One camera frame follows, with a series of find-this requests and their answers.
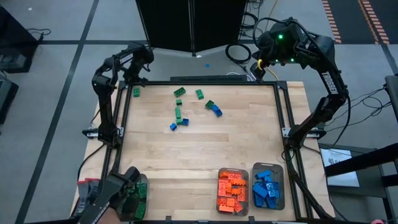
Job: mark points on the black partition post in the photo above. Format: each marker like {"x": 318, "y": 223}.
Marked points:
{"x": 192, "y": 31}

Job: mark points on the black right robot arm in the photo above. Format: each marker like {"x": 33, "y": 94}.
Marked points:
{"x": 326, "y": 109}

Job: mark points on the dark grey equipment case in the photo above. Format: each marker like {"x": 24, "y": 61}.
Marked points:
{"x": 6, "y": 99}

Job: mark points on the green plastic building block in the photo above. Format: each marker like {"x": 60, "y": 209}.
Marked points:
{"x": 179, "y": 91}
{"x": 199, "y": 94}
{"x": 142, "y": 189}
{"x": 178, "y": 102}
{"x": 136, "y": 91}
{"x": 179, "y": 121}
{"x": 178, "y": 112}
{"x": 140, "y": 210}
{"x": 209, "y": 104}

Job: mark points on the black flat bar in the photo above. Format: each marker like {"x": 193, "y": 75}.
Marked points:
{"x": 208, "y": 78}

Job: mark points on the black side table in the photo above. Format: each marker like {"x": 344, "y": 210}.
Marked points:
{"x": 15, "y": 37}

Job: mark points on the black upright post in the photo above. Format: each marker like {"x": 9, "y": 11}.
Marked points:
{"x": 392, "y": 93}

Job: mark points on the white paper sheet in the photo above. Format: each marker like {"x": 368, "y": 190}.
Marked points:
{"x": 342, "y": 174}

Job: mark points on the black fabric partition panel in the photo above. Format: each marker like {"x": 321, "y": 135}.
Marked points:
{"x": 164, "y": 25}
{"x": 217, "y": 25}

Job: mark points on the silver metal mounting bracket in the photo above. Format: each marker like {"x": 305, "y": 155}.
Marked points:
{"x": 91, "y": 133}
{"x": 286, "y": 132}

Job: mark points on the transparent grey plastic bin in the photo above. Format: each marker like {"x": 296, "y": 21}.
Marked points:
{"x": 245, "y": 214}
{"x": 281, "y": 207}
{"x": 146, "y": 180}

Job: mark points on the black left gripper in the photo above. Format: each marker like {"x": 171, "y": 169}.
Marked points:
{"x": 140, "y": 57}

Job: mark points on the black stand beam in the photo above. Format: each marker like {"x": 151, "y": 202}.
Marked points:
{"x": 367, "y": 158}

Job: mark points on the black red-topped device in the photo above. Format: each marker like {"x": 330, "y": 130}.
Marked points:
{"x": 83, "y": 189}

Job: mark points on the pink round object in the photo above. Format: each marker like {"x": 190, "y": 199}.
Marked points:
{"x": 377, "y": 222}

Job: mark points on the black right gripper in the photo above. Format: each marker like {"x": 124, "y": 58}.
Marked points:
{"x": 286, "y": 46}

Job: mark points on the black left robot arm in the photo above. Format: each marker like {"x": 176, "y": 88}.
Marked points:
{"x": 104, "y": 102}

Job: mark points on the blue plastic building block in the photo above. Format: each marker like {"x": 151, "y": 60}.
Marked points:
{"x": 271, "y": 189}
{"x": 260, "y": 190}
{"x": 173, "y": 126}
{"x": 271, "y": 203}
{"x": 185, "y": 121}
{"x": 277, "y": 190}
{"x": 264, "y": 173}
{"x": 268, "y": 180}
{"x": 214, "y": 108}
{"x": 259, "y": 202}
{"x": 218, "y": 113}

